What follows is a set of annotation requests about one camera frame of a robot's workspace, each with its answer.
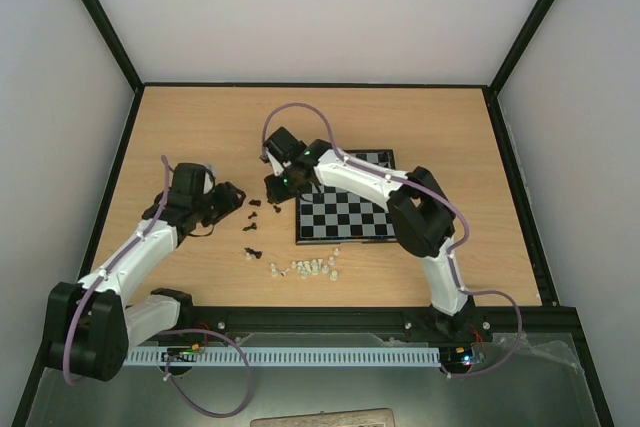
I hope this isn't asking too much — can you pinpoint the white chess pieces cluster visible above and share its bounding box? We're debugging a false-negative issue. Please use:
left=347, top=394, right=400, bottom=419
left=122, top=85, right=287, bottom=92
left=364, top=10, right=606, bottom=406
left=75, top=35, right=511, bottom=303
left=290, top=256, right=338, bottom=281

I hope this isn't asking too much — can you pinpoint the small circuit board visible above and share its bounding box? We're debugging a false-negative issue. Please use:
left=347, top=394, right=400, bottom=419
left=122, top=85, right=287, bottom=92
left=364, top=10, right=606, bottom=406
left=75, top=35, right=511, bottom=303
left=448, top=343, right=487, bottom=366

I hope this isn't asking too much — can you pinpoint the black enclosure frame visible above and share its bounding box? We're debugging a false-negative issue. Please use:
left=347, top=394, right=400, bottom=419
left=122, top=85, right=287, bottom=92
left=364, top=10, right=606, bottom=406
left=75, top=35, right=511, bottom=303
left=12, top=0, right=614, bottom=426

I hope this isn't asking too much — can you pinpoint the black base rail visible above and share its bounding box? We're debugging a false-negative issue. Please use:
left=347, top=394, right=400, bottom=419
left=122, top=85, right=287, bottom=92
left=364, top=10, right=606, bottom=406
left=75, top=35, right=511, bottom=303
left=172, top=306, right=584, bottom=346

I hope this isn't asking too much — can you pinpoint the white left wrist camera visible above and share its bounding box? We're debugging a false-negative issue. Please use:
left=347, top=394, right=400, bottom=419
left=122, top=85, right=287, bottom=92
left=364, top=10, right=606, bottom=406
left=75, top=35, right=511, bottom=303
left=204, top=163, right=215, bottom=180

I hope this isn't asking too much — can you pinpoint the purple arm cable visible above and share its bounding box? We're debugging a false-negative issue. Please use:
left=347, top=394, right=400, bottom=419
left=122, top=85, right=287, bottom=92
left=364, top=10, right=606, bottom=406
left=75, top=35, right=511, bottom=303
left=260, top=102, right=524, bottom=379
left=62, top=154, right=251, bottom=419

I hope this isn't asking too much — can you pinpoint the black and grey chessboard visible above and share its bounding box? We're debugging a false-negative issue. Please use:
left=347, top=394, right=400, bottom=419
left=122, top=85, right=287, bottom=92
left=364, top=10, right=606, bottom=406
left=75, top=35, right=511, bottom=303
left=293, top=148, right=407, bottom=246

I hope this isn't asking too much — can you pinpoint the light blue cable duct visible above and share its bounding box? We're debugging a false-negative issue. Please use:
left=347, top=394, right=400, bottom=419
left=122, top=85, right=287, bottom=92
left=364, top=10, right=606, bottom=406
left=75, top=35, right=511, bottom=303
left=124, top=346, right=441, bottom=368

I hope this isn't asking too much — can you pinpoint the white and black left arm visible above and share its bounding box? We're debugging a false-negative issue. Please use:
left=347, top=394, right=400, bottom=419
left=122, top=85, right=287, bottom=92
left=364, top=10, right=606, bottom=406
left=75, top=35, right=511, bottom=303
left=43, top=163, right=246, bottom=385

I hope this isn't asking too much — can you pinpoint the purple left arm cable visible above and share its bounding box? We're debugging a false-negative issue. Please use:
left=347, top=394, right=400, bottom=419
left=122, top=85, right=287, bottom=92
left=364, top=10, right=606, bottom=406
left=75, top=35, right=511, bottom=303
left=62, top=154, right=251, bottom=419

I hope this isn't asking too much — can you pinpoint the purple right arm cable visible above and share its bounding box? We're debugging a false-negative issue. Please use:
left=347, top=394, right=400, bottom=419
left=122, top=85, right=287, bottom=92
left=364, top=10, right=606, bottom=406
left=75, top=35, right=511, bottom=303
left=260, top=102, right=524, bottom=379

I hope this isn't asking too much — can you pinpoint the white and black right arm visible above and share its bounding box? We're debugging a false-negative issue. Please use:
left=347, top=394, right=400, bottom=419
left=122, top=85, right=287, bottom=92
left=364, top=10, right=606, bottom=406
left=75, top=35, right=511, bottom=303
left=261, top=127, right=474, bottom=339

